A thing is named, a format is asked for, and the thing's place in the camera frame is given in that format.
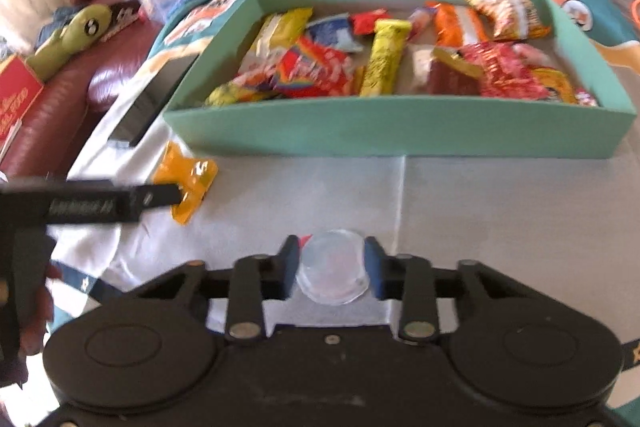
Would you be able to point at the pink candy packet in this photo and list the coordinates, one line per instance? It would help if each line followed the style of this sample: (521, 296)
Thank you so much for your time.
(532, 56)

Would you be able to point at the red rainbow candy packet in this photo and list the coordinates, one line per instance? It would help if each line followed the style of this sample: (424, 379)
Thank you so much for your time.
(315, 67)

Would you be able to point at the black patterned strip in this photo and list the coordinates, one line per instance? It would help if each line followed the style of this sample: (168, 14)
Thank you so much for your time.
(120, 19)

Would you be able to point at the red cardboard box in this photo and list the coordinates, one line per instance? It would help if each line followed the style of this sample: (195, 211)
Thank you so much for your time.
(17, 102)

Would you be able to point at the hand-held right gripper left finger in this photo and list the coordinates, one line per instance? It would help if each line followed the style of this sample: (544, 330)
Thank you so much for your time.
(290, 267)

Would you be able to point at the orange long snack packet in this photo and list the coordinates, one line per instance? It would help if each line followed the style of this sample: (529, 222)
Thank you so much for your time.
(457, 24)

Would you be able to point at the yellow chips packet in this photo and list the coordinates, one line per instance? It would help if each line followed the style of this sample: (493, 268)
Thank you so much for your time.
(240, 94)

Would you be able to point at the shiny red snack packet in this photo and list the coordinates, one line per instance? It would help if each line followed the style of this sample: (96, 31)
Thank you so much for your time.
(505, 69)

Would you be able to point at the clear jelly cup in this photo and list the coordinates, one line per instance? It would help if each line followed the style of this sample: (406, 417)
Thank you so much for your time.
(332, 269)

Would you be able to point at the teal cardboard box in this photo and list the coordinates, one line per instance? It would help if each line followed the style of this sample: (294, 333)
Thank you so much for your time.
(400, 132)

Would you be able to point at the blue snack packet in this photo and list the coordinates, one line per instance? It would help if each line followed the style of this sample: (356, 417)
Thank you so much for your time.
(335, 32)

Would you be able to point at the yellow biscuit packet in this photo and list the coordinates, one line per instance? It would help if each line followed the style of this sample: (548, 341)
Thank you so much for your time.
(555, 86)

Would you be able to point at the yellow long snack bar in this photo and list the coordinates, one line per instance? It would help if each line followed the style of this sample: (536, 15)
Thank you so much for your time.
(382, 57)

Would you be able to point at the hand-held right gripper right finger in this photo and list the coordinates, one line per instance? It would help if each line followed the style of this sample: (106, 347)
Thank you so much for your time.
(375, 267)

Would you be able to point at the gold yellow snack packet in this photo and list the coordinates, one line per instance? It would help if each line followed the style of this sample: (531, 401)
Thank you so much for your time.
(277, 37)

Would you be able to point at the green plush toy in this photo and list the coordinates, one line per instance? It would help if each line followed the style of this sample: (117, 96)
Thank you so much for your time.
(70, 37)

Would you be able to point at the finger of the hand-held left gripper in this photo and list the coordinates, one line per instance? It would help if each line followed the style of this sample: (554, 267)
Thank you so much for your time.
(157, 196)

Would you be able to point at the orange yellow snack packet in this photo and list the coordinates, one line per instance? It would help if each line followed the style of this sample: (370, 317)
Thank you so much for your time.
(192, 177)

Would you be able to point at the brown snack packet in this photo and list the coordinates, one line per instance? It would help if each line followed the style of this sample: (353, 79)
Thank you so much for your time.
(452, 77)

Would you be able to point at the orange speckled snack bag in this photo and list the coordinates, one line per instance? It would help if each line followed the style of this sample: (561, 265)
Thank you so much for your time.
(510, 12)

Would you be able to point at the clear packet white snack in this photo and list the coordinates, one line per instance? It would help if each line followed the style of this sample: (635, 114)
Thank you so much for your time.
(417, 69)

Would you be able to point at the black smartphone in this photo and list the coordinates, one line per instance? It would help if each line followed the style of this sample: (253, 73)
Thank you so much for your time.
(150, 107)

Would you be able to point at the person's left hand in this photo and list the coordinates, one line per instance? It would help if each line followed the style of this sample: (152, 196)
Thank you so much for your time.
(37, 322)

